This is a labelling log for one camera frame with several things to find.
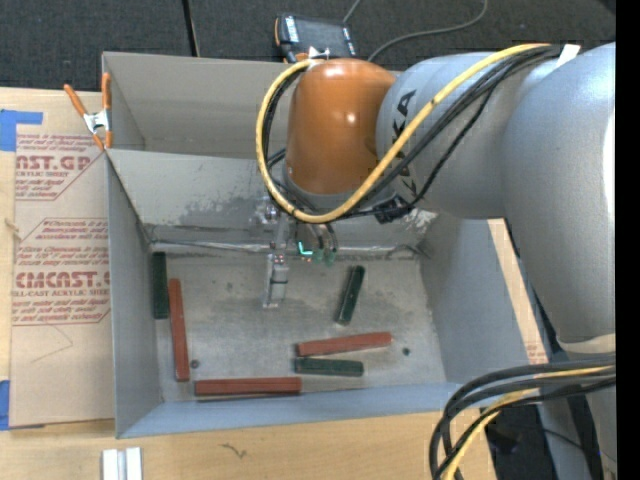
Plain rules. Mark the black cylinder on white bracket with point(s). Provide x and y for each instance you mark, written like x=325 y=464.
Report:
x=395 y=212

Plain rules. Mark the grey metal bin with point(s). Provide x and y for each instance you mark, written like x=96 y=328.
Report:
x=310 y=318

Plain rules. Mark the dark green flat block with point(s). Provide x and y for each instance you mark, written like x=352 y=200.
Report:
x=160 y=285
x=350 y=294
x=328 y=367

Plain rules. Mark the red-brown flat block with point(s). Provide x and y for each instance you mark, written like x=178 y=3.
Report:
x=179 y=330
x=247 y=387
x=344 y=344

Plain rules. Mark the brown cardboard board red print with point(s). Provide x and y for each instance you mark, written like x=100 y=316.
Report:
x=60 y=248

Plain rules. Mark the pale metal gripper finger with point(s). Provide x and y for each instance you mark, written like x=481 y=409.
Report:
x=269 y=288
x=281 y=288

